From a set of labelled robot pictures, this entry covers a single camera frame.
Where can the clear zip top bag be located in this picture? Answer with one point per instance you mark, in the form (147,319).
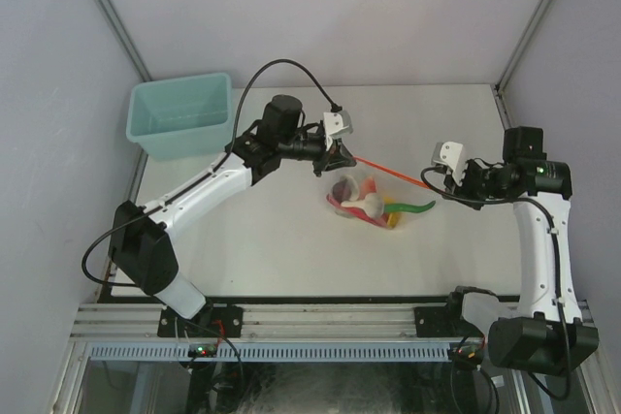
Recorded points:
(359,172)

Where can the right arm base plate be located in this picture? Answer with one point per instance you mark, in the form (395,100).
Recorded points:
(438,321)

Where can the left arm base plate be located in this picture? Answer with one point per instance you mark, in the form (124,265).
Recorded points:
(212,320)

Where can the green fake chili pepper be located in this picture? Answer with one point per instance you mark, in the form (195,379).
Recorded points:
(408,208)

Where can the teal plastic bin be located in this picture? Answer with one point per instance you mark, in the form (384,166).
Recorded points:
(182,117)

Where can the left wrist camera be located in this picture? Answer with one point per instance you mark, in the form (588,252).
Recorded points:
(336,124)

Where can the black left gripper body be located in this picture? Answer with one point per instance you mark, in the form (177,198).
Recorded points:
(306,146)

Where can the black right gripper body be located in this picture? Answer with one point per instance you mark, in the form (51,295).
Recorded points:
(479,184)

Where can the red fake watermelon slice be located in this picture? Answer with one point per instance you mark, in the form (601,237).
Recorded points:
(357,197)

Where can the yellow fake banana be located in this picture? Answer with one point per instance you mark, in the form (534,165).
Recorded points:
(390,218)

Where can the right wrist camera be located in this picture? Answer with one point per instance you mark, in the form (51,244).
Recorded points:
(453,157)

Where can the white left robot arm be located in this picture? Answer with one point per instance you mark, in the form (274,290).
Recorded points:
(143,240)

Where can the aluminium frame rail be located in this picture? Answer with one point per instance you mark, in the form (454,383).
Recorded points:
(263,322)

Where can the blue slotted cable duct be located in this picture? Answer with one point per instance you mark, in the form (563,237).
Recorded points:
(279,352)

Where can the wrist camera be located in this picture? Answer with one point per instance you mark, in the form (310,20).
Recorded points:
(453,157)
(336,124)

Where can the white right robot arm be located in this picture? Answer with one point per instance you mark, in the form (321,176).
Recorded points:
(545,333)

